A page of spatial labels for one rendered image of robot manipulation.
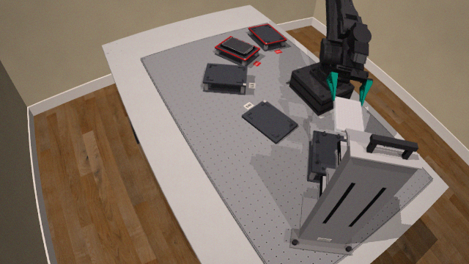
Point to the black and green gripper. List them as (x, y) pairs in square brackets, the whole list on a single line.
[(338, 75)]

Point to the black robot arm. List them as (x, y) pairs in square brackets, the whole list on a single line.
[(344, 32)]

